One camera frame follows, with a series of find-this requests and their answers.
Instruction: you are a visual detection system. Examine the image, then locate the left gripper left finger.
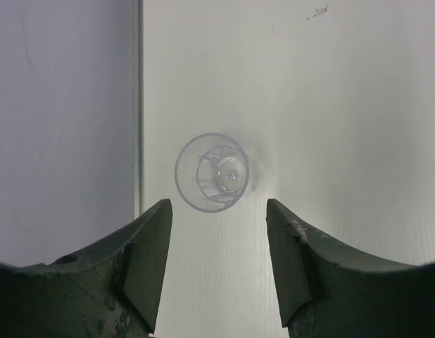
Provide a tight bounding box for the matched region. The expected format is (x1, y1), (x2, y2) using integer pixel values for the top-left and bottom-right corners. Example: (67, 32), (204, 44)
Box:
(0, 199), (172, 337)

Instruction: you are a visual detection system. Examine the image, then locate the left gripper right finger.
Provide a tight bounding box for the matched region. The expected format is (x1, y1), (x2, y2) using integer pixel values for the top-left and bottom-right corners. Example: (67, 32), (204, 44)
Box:
(266, 199), (435, 337)

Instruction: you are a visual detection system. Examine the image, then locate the clear plastic cup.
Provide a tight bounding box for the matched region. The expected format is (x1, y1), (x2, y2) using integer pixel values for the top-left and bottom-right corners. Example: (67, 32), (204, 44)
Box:
(175, 132), (250, 213)

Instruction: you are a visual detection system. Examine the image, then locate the left aluminium frame post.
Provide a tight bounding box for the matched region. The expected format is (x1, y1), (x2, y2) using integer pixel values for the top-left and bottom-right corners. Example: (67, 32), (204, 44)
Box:
(133, 0), (144, 218)

